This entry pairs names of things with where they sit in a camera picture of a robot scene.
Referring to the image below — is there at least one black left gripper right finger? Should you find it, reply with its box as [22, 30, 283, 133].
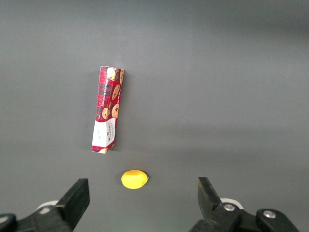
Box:
[189, 177, 300, 232]

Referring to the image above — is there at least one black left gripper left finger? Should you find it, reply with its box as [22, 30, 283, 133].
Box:
[0, 178, 90, 232]

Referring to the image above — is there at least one yellow lemon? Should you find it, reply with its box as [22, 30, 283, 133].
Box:
[121, 169, 150, 190]

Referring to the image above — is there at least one red tartan cookie box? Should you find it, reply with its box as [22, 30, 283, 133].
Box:
[91, 65, 125, 155]

